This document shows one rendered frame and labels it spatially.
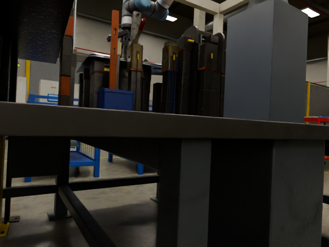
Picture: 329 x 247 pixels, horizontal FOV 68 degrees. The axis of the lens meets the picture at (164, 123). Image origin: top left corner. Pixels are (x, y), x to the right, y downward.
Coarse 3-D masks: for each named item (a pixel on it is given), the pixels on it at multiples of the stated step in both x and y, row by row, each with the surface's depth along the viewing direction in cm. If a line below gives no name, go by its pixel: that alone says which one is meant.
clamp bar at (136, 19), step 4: (136, 12) 115; (132, 16) 117; (136, 16) 116; (140, 16) 117; (132, 20) 116; (136, 20) 116; (140, 20) 117; (132, 24) 116; (136, 24) 116; (132, 28) 116; (136, 28) 117; (132, 32) 116; (136, 32) 117; (132, 36) 116; (132, 40) 117
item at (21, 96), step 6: (18, 66) 772; (18, 78) 766; (24, 78) 774; (18, 84) 766; (24, 84) 774; (18, 90) 766; (24, 90) 775; (18, 96) 767; (24, 96) 775; (24, 102) 775; (6, 138) 754
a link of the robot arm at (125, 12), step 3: (123, 0) 135; (126, 0) 133; (129, 0) 132; (123, 3) 134; (126, 3) 132; (123, 6) 134; (126, 6) 132; (123, 9) 134; (126, 9) 133; (123, 12) 134; (126, 12) 133; (129, 12) 133; (123, 15) 134; (126, 15) 133; (129, 15) 133
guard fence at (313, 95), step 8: (312, 88) 654; (320, 88) 676; (328, 88) 699; (312, 96) 655; (320, 96) 676; (328, 96) 700; (312, 104) 656; (320, 104) 677; (328, 104) 701; (312, 112) 656; (320, 112) 678; (328, 112) 701
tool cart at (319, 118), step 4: (320, 116) 453; (304, 120) 462; (308, 120) 453; (312, 120) 445; (316, 120) 438; (320, 120) 434; (324, 120) 437; (328, 120) 441; (324, 124) 498; (328, 156) 465; (324, 164) 494
